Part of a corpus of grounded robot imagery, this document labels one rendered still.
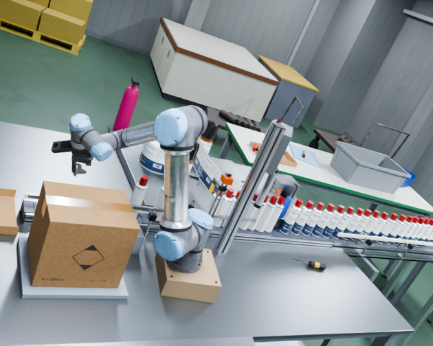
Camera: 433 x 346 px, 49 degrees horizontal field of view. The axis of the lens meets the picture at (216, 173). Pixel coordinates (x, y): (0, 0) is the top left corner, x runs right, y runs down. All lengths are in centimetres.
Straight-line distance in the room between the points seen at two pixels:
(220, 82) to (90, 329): 558
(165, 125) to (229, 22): 760
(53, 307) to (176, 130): 71
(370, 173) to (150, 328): 279
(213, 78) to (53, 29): 240
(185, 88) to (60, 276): 536
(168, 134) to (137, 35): 739
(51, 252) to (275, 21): 810
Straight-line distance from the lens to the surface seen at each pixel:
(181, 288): 186
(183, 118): 154
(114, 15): 881
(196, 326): 181
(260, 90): 710
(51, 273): 169
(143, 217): 216
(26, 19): 750
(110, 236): 163
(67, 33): 744
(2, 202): 211
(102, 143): 182
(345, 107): 911
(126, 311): 175
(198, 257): 187
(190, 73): 678
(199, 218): 177
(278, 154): 202
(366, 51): 891
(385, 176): 423
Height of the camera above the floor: 200
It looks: 23 degrees down
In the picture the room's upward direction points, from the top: 24 degrees clockwise
